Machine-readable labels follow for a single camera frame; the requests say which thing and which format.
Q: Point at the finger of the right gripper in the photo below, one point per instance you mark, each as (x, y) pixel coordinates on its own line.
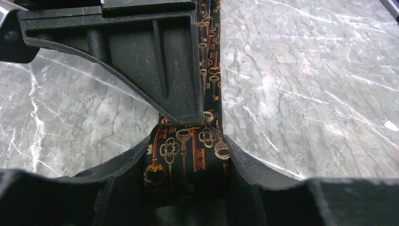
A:
(150, 45)

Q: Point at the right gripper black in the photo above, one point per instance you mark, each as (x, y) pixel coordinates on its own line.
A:
(18, 34)

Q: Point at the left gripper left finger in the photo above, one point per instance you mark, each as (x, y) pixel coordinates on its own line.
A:
(109, 194)

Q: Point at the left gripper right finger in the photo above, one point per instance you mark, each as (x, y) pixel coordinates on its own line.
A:
(260, 196)

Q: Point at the brown patterned necktie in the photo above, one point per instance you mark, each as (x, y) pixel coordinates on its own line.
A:
(188, 164)

